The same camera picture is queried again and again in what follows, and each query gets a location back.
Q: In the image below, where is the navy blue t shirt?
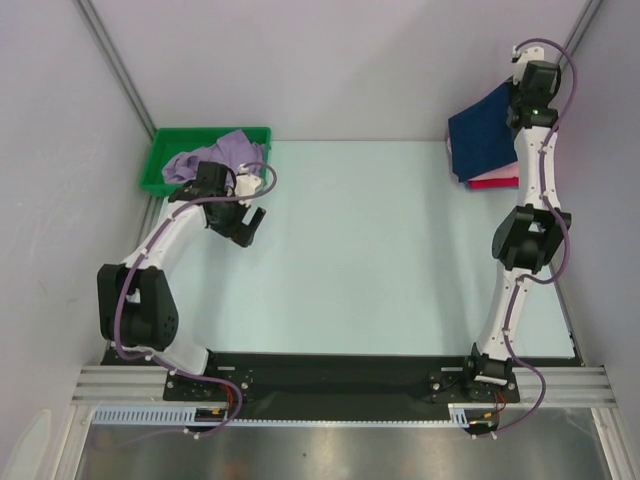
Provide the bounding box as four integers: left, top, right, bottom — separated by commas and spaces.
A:
447, 83, 517, 184

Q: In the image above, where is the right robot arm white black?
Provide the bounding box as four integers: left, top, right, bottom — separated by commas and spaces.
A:
461, 59, 572, 401

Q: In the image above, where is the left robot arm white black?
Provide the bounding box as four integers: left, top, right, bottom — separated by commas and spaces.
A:
97, 162, 275, 400

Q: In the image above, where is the lilac t shirt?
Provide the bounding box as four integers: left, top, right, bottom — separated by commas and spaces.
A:
162, 130, 266, 185

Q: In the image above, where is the green plastic bin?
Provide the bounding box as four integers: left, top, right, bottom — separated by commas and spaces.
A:
139, 126, 272, 198

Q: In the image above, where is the pink folded t shirt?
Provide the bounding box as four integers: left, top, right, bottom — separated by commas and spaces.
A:
463, 162, 519, 188

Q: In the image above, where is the red folded t shirt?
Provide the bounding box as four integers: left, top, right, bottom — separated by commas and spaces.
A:
466, 177, 519, 190

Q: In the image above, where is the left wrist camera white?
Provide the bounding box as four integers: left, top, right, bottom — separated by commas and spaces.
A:
234, 165, 264, 198

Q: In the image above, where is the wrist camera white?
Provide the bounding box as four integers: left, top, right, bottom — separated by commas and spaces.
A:
234, 165, 264, 198
511, 45, 545, 85

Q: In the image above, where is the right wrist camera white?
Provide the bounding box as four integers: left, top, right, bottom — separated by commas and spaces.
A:
511, 45, 545, 85

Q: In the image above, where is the right aluminium corner post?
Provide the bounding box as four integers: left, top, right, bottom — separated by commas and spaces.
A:
564, 0, 605, 59

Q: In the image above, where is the aluminium corner post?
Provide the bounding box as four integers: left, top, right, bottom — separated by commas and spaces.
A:
72, 0, 156, 140
564, 0, 605, 59

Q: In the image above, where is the left aluminium corner post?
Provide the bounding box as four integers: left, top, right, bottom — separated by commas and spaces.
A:
72, 0, 156, 140

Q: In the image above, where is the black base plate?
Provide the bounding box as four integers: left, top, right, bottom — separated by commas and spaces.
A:
101, 349, 584, 422

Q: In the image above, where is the grey slotted cable duct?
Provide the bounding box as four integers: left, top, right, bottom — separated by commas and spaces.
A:
93, 406, 477, 428

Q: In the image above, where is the aluminium frame rail front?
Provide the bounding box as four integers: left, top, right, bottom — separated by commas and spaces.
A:
71, 366, 617, 408

